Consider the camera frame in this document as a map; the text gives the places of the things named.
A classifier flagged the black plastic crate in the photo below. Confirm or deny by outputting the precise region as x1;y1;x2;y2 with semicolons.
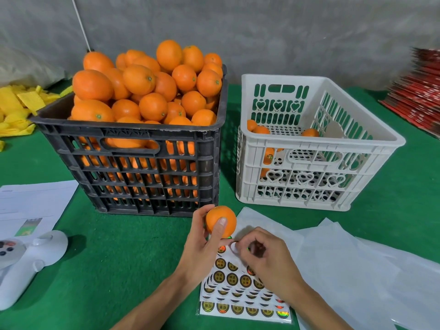
29;82;230;218

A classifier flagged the white plastic crate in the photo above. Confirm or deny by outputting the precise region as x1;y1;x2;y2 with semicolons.
236;73;407;212

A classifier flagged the person's left hand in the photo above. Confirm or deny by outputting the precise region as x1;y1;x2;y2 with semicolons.
172;204;228;286

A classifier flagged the white printed paper sheet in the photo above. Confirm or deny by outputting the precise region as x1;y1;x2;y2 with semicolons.
0;179;80;239

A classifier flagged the beige woven sack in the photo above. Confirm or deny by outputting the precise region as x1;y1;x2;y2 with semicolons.
0;44;66;88

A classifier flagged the person's right hand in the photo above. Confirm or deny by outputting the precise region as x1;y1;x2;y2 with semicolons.
230;227;303;300

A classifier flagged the stack of red cardboard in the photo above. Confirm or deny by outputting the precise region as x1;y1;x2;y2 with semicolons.
380;46;440;139

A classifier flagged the green felt table cover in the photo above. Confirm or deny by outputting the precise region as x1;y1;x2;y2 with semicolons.
0;82;440;330

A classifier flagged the person's left forearm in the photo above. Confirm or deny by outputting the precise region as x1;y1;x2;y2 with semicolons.
112;271;193;330

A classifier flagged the white pole with black base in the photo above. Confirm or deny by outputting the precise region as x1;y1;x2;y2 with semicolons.
71;0;93;54

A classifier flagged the white handheld controller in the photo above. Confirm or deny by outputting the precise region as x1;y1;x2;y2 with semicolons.
0;230;70;311

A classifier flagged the person's right forearm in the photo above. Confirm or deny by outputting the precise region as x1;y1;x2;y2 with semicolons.
285;281;353;330

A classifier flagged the white backing sheet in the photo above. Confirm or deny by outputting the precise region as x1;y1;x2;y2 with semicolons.
234;207;400;330
371;237;440;330

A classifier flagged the pile of yellow bags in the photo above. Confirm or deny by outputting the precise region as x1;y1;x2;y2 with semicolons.
0;83;73;152

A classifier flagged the pile of oranges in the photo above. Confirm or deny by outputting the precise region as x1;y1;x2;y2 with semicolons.
71;39;224;200

